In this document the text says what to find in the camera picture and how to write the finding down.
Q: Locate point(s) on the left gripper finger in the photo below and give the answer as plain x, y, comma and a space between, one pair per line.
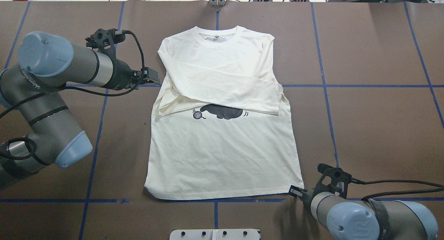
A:
151, 74
151, 83

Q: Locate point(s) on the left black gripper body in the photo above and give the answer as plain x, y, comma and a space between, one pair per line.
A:
122, 73

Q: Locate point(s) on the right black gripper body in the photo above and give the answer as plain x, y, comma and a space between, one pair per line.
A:
307, 197

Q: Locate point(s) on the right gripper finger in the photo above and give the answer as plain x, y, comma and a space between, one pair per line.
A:
294, 190

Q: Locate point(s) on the cream long-sleeve cat shirt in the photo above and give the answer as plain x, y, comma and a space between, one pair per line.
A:
221, 125

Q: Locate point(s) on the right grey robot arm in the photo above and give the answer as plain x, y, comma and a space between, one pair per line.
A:
369, 220

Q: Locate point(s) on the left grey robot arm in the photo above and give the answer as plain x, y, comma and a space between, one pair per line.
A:
46, 62

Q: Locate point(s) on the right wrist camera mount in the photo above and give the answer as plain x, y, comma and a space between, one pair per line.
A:
333, 180

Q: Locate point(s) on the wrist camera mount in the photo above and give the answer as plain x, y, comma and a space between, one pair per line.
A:
333, 180
105, 41

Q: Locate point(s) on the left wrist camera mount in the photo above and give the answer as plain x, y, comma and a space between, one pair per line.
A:
105, 41

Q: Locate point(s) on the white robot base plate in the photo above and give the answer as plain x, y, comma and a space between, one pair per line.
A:
215, 234

